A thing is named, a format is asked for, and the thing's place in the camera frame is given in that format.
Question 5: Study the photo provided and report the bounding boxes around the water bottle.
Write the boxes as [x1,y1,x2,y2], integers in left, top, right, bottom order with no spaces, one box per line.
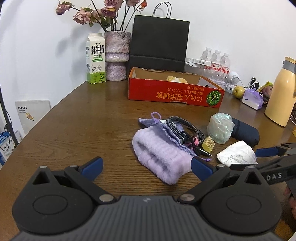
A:
[220,53,230,79]
[209,50,221,79]
[200,47,212,61]

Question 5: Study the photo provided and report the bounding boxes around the black braided usb cable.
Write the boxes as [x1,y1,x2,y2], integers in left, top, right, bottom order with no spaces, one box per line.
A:
[165,115,212,157]

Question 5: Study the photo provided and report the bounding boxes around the white charging cables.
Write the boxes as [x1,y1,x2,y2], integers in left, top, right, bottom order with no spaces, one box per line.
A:
[225,77,261,92]

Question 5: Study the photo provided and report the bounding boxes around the water bottle right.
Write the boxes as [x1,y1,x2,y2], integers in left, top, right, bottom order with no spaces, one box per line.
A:
[220,53,230,79]

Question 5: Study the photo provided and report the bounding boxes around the cream yellow thermos bottle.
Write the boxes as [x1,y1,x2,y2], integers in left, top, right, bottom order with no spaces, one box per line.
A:
[264,57,295,127]

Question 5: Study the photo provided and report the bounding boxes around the water bottle left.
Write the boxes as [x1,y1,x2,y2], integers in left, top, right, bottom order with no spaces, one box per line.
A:
[200,47,212,61]

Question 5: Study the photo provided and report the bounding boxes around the purple drawstring pouch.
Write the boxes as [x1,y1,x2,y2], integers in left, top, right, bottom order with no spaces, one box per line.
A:
[138,113,212,161]

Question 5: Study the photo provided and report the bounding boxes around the black paper shopping bag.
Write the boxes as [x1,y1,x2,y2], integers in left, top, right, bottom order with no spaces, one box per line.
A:
[128,1,190,72]

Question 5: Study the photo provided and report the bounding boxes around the yellow green apple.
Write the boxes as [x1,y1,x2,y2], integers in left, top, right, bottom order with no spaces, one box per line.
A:
[232,86,245,99]

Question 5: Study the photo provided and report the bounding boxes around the white booklet by wall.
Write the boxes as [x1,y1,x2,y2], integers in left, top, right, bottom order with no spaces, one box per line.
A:
[15,100,51,135]

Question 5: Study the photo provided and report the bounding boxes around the small yellow eraser block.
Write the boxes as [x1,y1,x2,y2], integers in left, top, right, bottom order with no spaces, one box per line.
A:
[202,136,215,153]

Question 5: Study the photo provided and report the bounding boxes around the lavender towel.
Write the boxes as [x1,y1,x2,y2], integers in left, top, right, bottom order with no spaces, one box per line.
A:
[132,126,193,185]

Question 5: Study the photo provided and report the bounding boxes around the navy blue pouch case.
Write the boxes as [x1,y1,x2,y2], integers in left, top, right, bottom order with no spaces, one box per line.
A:
[231,118,260,147]

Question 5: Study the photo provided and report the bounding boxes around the white flat carton box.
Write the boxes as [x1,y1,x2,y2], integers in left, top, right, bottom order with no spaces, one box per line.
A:
[185,57,212,68]

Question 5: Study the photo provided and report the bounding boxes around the purple tissue pack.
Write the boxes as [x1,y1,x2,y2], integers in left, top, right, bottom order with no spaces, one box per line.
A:
[242,89,263,110]

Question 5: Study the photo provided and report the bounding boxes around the iridescent plastic bag ball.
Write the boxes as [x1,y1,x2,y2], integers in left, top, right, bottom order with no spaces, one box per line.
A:
[207,113,235,145]

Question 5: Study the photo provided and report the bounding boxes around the water bottle middle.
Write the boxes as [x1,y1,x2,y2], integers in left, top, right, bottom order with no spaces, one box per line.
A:
[209,50,221,79]

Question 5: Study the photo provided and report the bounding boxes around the purple textured vase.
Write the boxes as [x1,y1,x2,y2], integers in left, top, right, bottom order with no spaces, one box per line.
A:
[104,31,131,81]

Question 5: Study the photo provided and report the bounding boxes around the person's hand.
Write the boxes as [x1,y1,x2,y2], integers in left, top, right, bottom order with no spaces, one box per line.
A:
[283,186,296,219]

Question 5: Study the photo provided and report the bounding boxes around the white packet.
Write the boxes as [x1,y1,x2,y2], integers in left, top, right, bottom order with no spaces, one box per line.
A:
[217,141,257,167]

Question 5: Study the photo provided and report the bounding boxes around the white green milk carton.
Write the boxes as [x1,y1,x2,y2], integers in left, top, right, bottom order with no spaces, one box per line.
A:
[85,33,106,84]

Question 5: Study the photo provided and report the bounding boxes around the dried rose bouquet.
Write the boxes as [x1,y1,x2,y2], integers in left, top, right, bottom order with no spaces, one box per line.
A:
[55,1,147,32]

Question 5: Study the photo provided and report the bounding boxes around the yellow plush toy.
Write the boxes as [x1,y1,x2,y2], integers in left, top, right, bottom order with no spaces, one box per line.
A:
[166,76,188,84]

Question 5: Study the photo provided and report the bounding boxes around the red cardboard pumpkin box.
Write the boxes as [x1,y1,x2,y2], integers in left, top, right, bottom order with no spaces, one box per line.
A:
[128,68,225,108]

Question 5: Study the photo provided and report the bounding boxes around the white round device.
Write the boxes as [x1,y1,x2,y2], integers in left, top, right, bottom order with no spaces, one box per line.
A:
[226,71,240,90]

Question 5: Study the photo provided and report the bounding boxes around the snack package purple yellow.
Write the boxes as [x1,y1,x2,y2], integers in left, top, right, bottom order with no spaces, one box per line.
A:
[258,81,273,102]

